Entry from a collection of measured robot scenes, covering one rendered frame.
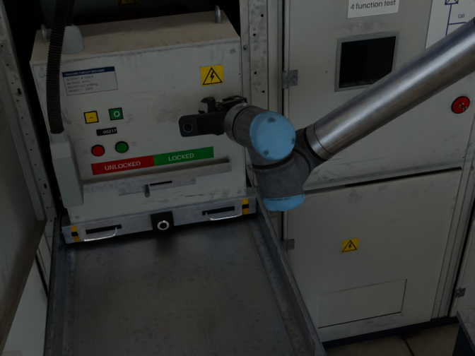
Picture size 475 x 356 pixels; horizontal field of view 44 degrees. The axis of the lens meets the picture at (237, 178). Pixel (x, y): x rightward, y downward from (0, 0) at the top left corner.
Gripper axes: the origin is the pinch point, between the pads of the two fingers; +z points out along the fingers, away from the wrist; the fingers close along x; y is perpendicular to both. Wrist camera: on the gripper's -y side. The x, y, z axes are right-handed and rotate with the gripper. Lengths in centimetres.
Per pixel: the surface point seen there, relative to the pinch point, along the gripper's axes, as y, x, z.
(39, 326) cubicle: -52, -69, 48
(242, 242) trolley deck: 4.9, -39.1, -0.9
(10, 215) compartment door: -50, -19, 19
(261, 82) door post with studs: 23.4, 0.4, 10.2
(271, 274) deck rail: 5.5, -42.7, -15.6
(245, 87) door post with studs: 19.1, -0.4, 12.0
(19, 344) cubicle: -60, -75, 52
